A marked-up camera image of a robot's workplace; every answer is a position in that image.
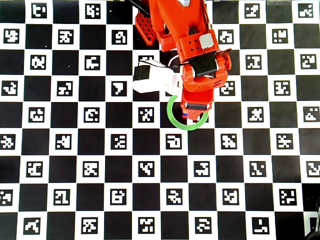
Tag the black tripod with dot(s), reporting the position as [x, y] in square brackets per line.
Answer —
[315, 236]

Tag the small grey box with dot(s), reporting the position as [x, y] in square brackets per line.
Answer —
[206, 40]

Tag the red cube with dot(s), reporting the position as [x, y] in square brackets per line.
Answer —
[186, 117]

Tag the red robot arm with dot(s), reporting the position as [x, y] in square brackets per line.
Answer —
[185, 30]

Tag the black white marker checkerboard mat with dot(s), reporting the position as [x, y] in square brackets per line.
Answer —
[75, 150]

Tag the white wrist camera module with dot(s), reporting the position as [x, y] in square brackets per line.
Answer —
[155, 80]

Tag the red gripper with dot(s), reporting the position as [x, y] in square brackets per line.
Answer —
[197, 106]

